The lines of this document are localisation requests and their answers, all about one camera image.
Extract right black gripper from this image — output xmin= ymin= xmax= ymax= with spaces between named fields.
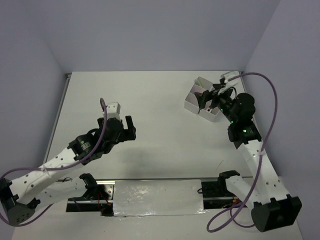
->
xmin=194 ymin=83 xmax=238 ymax=124

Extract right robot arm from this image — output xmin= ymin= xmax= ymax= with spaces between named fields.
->
xmin=194 ymin=89 xmax=302 ymax=232

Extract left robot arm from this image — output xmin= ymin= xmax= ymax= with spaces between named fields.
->
xmin=0 ymin=115 xmax=136 ymax=227

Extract white compartment container left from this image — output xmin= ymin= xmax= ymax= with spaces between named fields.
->
xmin=184 ymin=76 xmax=213 ymax=115

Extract white compartment container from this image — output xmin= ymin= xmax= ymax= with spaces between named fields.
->
xmin=184 ymin=76 xmax=213 ymax=115
xmin=199 ymin=108 xmax=221 ymax=123

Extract white compartment container right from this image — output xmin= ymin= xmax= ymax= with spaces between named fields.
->
xmin=199 ymin=108 xmax=221 ymax=123

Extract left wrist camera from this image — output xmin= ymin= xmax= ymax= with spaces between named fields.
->
xmin=106 ymin=102 xmax=121 ymax=121

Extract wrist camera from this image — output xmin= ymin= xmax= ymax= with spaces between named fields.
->
xmin=218 ymin=71 xmax=239 ymax=95
xmin=106 ymin=102 xmax=121 ymax=121

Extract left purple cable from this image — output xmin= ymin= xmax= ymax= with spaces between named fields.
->
xmin=0 ymin=97 xmax=111 ymax=227

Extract purple cable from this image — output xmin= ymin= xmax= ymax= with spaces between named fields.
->
xmin=206 ymin=72 xmax=278 ymax=233
xmin=0 ymin=97 xmax=111 ymax=227

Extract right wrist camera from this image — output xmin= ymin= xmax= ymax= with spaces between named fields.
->
xmin=218 ymin=71 xmax=239 ymax=95

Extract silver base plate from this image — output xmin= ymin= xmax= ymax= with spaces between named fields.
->
xmin=113 ymin=179 xmax=206 ymax=217

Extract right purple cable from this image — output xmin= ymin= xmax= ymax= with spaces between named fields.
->
xmin=206 ymin=72 xmax=278 ymax=233

